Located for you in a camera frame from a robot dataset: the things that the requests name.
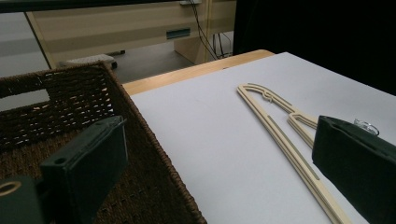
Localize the white table mat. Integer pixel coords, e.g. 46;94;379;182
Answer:
130;51;396;224

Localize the black desk cable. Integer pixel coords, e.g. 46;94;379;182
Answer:
212;32;233;59
189;0;220;61

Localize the light wooden desk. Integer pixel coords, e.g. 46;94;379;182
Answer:
24;0;237;69

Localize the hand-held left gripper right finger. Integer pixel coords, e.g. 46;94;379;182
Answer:
312;115;396;224

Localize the black horizontal frame bar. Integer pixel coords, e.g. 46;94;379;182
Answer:
0;0;185;14

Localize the beige clothes hanger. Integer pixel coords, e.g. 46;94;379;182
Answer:
236;82;380;224

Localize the black curtain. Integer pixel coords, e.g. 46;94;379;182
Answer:
233;0;396;96

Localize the brown woven basket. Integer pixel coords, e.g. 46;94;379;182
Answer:
0;61;208;224

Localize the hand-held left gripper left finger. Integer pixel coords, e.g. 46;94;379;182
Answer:
39;115;129;224

